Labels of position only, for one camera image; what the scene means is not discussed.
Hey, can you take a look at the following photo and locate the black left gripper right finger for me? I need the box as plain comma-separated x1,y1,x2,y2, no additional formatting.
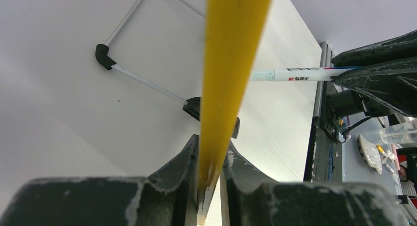
220,144,408,226

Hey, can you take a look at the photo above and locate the green whiteboard marker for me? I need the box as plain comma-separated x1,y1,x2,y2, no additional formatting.
249,66,360,82

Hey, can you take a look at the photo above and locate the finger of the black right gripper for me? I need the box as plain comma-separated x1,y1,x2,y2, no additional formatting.
332,56,417,117
331,30,417,67

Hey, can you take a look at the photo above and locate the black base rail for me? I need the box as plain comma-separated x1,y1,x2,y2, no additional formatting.
303,116,343,182

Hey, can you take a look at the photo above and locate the aluminium frame rail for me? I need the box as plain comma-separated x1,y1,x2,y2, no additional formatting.
313,41,333,118

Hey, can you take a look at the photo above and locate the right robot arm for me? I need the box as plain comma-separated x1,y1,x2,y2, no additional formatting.
327,31,417,117

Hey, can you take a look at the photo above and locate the yellow framed whiteboard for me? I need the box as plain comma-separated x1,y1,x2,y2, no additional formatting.
95,0,274,226

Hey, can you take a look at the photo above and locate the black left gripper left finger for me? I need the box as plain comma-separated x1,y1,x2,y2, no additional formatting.
0,135,199,226

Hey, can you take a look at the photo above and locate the clear plastic container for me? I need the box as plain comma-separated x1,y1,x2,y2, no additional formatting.
380,119,417,144

